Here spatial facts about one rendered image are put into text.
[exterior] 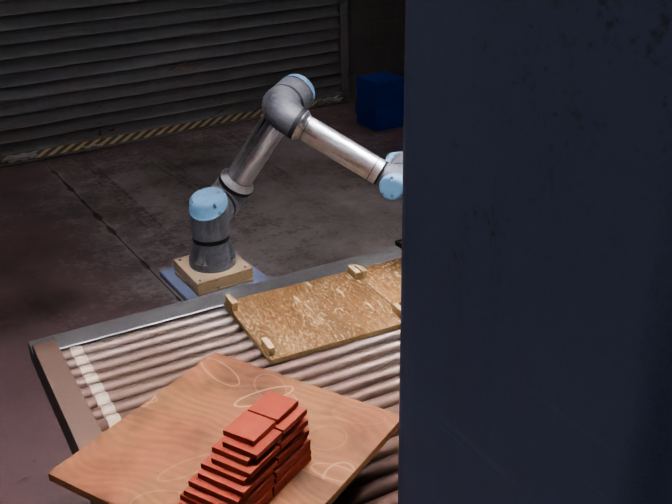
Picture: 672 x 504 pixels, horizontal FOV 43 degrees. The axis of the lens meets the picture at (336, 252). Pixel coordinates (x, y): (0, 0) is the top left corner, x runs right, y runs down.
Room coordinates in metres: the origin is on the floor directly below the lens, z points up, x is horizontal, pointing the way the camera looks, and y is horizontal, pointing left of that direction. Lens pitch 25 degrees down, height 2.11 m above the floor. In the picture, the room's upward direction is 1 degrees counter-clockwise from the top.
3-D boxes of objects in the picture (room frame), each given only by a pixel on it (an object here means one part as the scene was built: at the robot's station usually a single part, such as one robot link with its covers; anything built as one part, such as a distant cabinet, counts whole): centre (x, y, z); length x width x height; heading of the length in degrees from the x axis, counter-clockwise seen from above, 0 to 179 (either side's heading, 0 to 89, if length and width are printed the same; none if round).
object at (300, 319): (2.09, 0.06, 0.93); 0.41 x 0.35 x 0.02; 116
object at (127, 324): (2.46, -0.10, 0.89); 2.08 x 0.09 x 0.06; 119
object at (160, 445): (1.38, 0.21, 1.03); 0.50 x 0.50 x 0.02; 58
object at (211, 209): (2.45, 0.39, 1.09); 0.13 x 0.12 x 0.14; 163
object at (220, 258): (2.45, 0.39, 0.97); 0.15 x 0.15 x 0.10
